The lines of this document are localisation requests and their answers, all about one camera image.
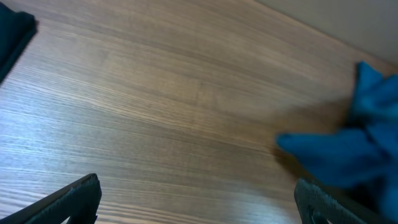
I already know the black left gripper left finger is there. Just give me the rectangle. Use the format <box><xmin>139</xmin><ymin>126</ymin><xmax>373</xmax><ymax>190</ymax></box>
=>
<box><xmin>1</xmin><ymin>173</ymin><xmax>102</xmax><ymax>224</ymax></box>

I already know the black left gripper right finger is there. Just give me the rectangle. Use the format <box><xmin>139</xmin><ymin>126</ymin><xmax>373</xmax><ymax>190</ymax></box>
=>
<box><xmin>294</xmin><ymin>178</ymin><xmax>386</xmax><ymax>224</ymax></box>

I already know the blue t-shirt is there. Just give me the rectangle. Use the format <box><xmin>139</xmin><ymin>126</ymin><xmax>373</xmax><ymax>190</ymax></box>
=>
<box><xmin>276</xmin><ymin>62</ymin><xmax>397</xmax><ymax>222</ymax></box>

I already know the black garment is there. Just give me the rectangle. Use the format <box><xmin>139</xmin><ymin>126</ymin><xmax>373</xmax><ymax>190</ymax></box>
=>
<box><xmin>0</xmin><ymin>3</ymin><xmax>37</xmax><ymax>82</ymax></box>

